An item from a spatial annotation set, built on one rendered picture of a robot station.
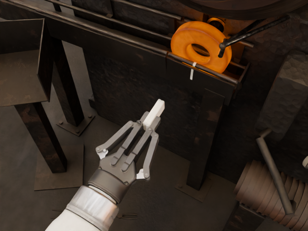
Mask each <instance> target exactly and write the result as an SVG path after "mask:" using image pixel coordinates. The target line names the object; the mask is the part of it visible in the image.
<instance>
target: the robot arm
mask: <svg viewBox="0 0 308 231"><path fill-rule="evenodd" d="M164 109H165V102H164V101H162V100H160V99H158V101H157V102H156V104H155V105H154V107H153V108H152V110H151V111H150V112H147V111H146V112H145V113H144V115H143V116H142V118H141V119H140V120H138V121H137V122H132V121H129V122H128V123H127V124H125V125H124V126H123V127H122V128H121V129H120V130H119V131H118V132H117V133H116V134H115V135H113V136H112V137H111V138H110V139H109V140H108V141H107V142H106V143H104V144H102V145H100V146H98V147H97V148H96V152H97V154H98V156H99V157H100V159H101V160H100V162H99V167H98V169H97V170H96V171H95V172H94V174H93V175H92V177H91V178H90V180H89V181H88V186H85V185H82V186H80V188H79V190H78V191H77V193H76V194H75V195H74V197H73V198H72V200H71V201H70V203H69V204H68V205H67V206H66V209H65V210H64V211H63V212H62V213H61V214H60V216H59V217H57V218H56V219H55V220H54V221H52V223H51V224H50V225H49V226H48V228H47V229H46V230H45V231H108V230H109V227H110V226H111V224H112V222H113V220H114V219H115V217H116V216H117V214H118V212H119V207H118V206H117V205H116V204H120V202H121V201H122V199H123V198H124V196H125V194H126V193H127V191H128V189H129V188H130V186H131V185H133V184H134V183H136V181H138V180H145V181H146V182H148V181H149V180H150V168H151V165H152V162H153V159H154V155H155V152H156V149H157V146H158V143H159V135H158V134H157V133H156V132H155V130H156V129H157V127H158V126H159V124H160V115H161V113H162V112H163V110H164ZM143 129H144V130H145V133H144V134H143V136H142V137H141V139H140V140H139V142H138V144H137V145H136V147H135V148H134V150H133V151H132V152H131V153H130V154H129V156H127V154H128V152H129V151H130V149H131V148H132V146H133V145H134V143H135V141H136V140H137V138H138V137H139V135H140V134H141V132H142V131H143ZM128 135H129V136H128ZM127 136H128V137H127ZM125 137H127V139H126V140H125V142H124V143H123V145H122V146H121V147H120V148H119V149H118V151H117V152H116V153H114V154H111V155H109V156H107V155H108V154H109V152H110V151H112V150H113V149H114V148H115V147H116V146H117V145H118V144H119V143H120V142H121V141H122V140H123V139H124V138H125ZM150 139H152V140H151V143H150V146H149V149H148V152H147V155H146V158H145V161H144V164H143V169H141V170H140V171H139V173H138V174H137V169H136V163H137V161H138V158H139V157H140V155H141V154H142V152H143V151H144V149H145V148H146V146H147V144H148V143H149V141H150Z"/></svg>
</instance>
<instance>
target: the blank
mask: <svg viewBox="0 0 308 231"><path fill-rule="evenodd" d="M225 38H226V37H225V35H224V34H223V33H222V32H221V31H220V30H218V29H217V28H215V27H214V26H212V25H210V24H207V23H205V22H199V21H191V22H186V23H184V24H182V25H181V26H180V27H179V28H178V29H177V31H176V32H175V33H174V35H173V36H172V39H171V50H172V53H174V54H176V55H179V56H181V57H184V58H186V59H189V60H191V61H194V62H196V63H198V64H201V65H203V66H205V67H208V68H210V69H213V70H215V71H217V72H220V73H222V72H223V71H224V70H225V69H226V67H227V66H228V64H229V62H230V60H231V55H232V51H231V46H228V47H226V48H225V51H224V54H223V57H222V58H219V57H218V53H219V50H220V48H219V44H220V43H222V41H223V39H225ZM191 44H199V45H201V46H203V47H204V48H205V49H206V50H207V51H208V52H209V54H210V56H202V55H199V54H198V53H197V52H195V51H194V49H193V48H192V45H191Z"/></svg>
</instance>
